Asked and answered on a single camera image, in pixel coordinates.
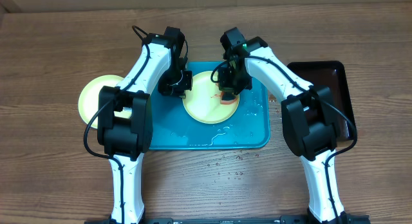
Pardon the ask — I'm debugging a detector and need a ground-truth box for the yellow-green plate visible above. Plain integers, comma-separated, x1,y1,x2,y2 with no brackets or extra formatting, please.
78,75,124,124
183,71,240,124

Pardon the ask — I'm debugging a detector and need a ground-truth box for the black rectangular tray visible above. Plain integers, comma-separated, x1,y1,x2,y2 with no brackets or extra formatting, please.
287,61,355,125

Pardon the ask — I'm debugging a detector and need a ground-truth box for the orange and black sponge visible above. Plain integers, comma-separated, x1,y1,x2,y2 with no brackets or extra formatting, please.
220,91,238,105

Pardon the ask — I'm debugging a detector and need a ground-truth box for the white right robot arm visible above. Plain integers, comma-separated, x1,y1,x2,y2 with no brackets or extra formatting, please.
211,28,348,223

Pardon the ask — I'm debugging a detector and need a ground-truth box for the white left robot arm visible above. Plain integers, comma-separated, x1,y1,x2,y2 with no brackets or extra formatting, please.
93,26,192,223

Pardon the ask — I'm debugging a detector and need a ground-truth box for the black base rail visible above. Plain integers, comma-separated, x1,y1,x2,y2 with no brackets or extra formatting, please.
84,214,371,224

